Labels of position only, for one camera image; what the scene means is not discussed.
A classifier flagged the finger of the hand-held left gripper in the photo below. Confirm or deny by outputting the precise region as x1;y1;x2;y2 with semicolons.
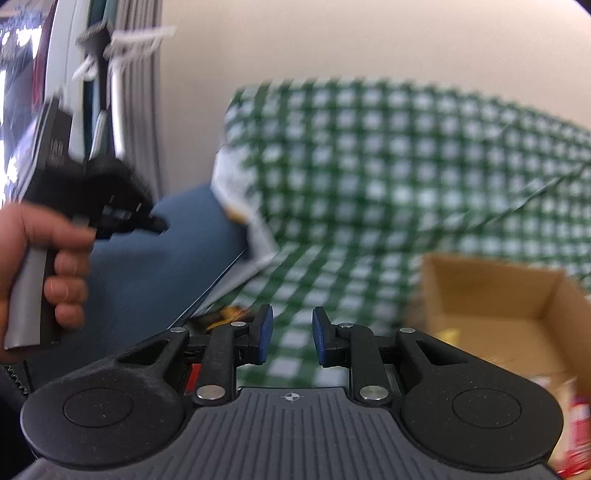
95;203;168;241

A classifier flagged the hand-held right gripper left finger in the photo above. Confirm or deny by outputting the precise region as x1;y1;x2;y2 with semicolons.
117;304;275;407

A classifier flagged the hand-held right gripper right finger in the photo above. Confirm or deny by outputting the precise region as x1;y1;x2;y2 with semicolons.
311;305;468;402

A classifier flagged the cardboard box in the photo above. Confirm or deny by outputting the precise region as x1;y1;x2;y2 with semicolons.
404;253;591;477

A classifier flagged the person's left hand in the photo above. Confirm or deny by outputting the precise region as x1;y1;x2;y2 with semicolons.
0;200;98;366

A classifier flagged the dark snack packet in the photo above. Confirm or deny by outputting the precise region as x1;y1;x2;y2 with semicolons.
189;306;253;331

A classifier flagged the dark blue fabric bag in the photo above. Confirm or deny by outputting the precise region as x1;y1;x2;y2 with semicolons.
23;184;253;394

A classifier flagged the grey curtain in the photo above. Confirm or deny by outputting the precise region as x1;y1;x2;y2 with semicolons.
107;0;163;200

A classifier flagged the white plastic bag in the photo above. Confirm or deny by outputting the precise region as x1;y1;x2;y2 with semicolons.
203;145;280;315

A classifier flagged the green checkered cloth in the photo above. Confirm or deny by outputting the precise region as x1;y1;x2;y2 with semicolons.
185;80;591;389

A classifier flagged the red white snack packet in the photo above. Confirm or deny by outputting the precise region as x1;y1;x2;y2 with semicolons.
556;397;591;479

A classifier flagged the white window frame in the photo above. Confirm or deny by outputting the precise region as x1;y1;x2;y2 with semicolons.
44;0;95;164

